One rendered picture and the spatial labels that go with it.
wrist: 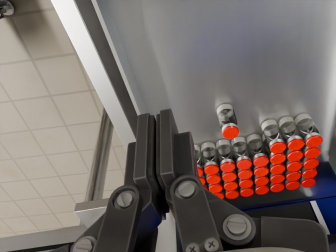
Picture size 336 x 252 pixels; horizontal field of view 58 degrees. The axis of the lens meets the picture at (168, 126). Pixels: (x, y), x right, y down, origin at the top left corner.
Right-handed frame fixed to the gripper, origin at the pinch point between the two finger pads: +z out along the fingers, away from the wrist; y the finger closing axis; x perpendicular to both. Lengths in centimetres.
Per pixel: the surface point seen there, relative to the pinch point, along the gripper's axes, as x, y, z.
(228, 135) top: -17.1, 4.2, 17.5
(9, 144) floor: -88, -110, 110
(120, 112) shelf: -14.0, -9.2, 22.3
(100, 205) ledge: -34.8, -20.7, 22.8
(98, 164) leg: -50, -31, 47
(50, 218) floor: -165, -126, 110
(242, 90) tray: -14.2, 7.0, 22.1
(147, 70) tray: -8.4, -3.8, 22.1
